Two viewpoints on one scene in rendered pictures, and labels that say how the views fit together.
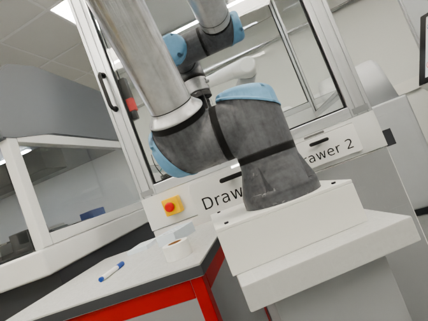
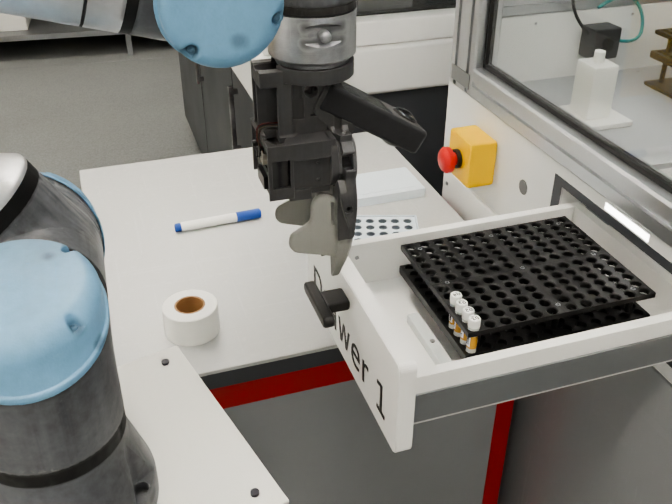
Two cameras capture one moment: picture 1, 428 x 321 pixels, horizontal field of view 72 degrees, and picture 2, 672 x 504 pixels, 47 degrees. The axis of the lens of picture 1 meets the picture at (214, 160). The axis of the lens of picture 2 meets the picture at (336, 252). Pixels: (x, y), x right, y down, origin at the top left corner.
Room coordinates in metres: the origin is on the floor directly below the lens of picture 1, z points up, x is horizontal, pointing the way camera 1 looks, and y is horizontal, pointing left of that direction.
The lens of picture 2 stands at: (0.57, -0.61, 1.38)
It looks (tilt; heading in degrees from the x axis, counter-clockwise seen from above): 32 degrees down; 61
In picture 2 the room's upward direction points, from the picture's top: straight up
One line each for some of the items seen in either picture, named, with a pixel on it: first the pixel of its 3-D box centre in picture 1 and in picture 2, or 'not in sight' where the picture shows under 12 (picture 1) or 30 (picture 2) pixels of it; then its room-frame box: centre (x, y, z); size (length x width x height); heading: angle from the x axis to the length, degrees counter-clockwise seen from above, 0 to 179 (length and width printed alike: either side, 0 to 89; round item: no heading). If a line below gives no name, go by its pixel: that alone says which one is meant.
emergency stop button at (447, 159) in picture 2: (169, 207); (450, 159); (1.23, 0.24, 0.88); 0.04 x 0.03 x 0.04; 80
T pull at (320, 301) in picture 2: (232, 176); (329, 301); (0.88, -0.03, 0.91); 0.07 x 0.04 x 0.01; 80
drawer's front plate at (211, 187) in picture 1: (236, 186); (353, 321); (0.91, -0.04, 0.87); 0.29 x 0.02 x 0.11; 80
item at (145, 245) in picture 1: (143, 246); (381, 186); (1.20, 0.39, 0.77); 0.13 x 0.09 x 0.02; 170
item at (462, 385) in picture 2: not in sight; (525, 293); (1.11, -0.07, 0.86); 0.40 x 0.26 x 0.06; 170
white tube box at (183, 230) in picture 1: (176, 234); (376, 239); (1.10, 0.23, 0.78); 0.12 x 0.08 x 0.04; 151
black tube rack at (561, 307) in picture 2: not in sight; (518, 291); (1.10, -0.07, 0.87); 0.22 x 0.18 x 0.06; 170
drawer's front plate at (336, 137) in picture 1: (320, 149); not in sight; (1.16, -0.40, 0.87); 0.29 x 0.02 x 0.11; 80
